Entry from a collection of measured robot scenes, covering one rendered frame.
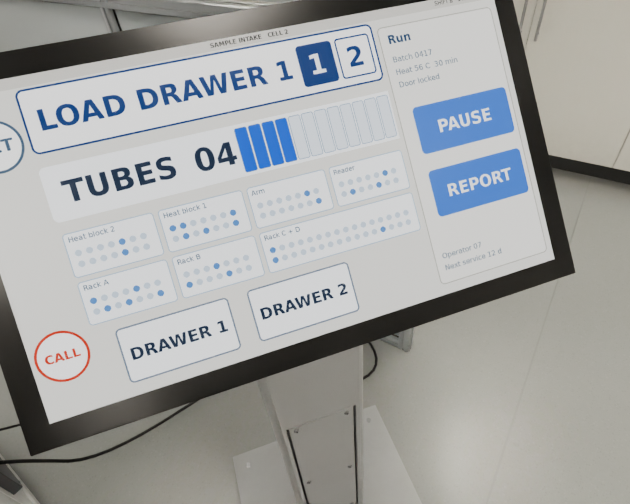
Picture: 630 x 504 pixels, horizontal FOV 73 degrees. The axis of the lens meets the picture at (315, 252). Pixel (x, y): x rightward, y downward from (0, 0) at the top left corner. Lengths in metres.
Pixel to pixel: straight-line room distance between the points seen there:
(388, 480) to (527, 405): 0.50
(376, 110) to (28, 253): 0.31
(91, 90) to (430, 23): 0.30
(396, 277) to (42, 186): 0.30
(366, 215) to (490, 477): 1.11
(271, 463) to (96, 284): 1.04
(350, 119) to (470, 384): 1.23
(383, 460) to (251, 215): 1.06
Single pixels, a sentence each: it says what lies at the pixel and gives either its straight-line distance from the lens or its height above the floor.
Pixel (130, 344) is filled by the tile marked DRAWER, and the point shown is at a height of 1.01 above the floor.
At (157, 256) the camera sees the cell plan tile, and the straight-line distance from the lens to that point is 0.38.
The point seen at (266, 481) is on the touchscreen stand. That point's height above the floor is 0.04.
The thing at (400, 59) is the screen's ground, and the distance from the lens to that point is 0.44.
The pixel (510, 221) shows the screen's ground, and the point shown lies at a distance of 0.46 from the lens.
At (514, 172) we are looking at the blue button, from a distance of 0.47.
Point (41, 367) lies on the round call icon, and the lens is 0.41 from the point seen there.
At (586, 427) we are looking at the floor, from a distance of 1.57.
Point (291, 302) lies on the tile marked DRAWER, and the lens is 0.38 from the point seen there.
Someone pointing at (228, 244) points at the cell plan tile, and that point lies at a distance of 0.37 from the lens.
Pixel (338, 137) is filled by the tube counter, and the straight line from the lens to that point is 0.40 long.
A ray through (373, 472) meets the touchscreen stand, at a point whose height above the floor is 0.04.
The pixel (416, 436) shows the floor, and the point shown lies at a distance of 1.42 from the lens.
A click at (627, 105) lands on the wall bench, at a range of 2.33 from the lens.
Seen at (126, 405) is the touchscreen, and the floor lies 0.97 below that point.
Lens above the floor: 1.29
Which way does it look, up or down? 43 degrees down
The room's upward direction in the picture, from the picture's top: 6 degrees counter-clockwise
